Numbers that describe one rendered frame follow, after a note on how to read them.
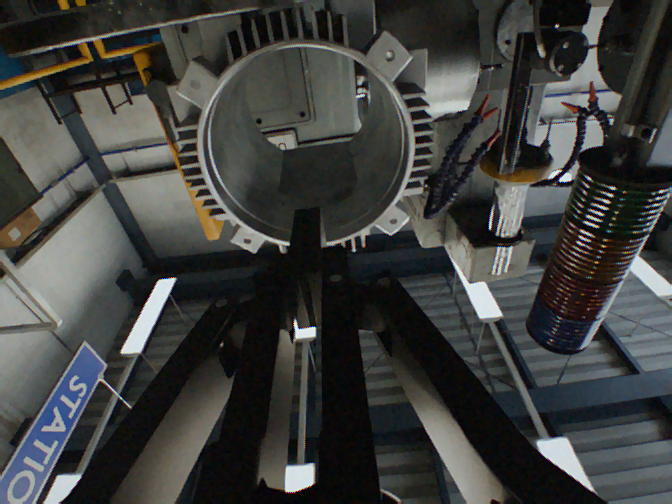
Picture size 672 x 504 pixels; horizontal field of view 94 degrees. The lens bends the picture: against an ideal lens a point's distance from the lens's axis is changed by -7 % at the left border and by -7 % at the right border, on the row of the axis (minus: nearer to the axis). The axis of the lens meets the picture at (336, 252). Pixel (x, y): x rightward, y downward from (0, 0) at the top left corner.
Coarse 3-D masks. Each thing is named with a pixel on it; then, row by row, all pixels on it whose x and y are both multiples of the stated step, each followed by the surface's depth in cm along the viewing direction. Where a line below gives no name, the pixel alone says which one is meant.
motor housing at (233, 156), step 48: (240, 48) 23; (336, 48) 20; (240, 96) 36; (384, 96) 29; (192, 144) 25; (240, 144) 34; (384, 144) 32; (432, 144) 25; (240, 192) 30; (384, 192) 29; (288, 240) 29; (336, 240) 29
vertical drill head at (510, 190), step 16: (528, 112) 83; (496, 144) 87; (528, 144) 89; (544, 144) 78; (480, 160) 88; (496, 160) 83; (528, 160) 81; (544, 160) 80; (496, 176) 83; (512, 176) 80; (528, 176) 79; (544, 176) 80; (496, 192) 91; (512, 192) 87; (496, 208) 93; (512, 208) 90; (496, 224) 95; (512, 224) 93; (496, 256) 101; (496, 272) 104
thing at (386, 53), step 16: (384, 32) 20; (368, 48) 21; (384, 48) 20; (400, 48) 20; (192, 64) 20; (208, 64) 21; (384, 64) 21; (400, 64) 21; (192, 80) 21; (208, 80) 21; (192, 96) 21; (208, 96) 22; (400, 208) 28; (384, 224) 29; (400, 224) 29; (240, 240) 29; (256, 240) 29
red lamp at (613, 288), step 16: (544, 272) 30; (560, 272) 28; (544, 288) 30; (560, 288) 28; (576, 288) 27; (592, 288) 26; (608, 288) 26; (560, 304) 29; (576, 304) 28; (592, 304) 27; (608, 304) 27
